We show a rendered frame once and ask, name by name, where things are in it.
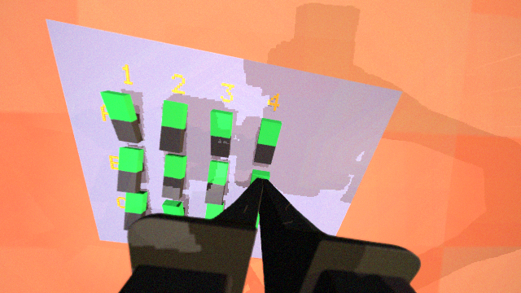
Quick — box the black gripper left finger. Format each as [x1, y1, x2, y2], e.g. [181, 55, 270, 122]
[127, 177, 263, 293]

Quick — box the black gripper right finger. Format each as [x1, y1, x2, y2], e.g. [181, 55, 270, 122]
[259, 178, 421, 293]

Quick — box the lavender switch panel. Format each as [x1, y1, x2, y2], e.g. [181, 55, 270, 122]
[46, 19, 403, 243]

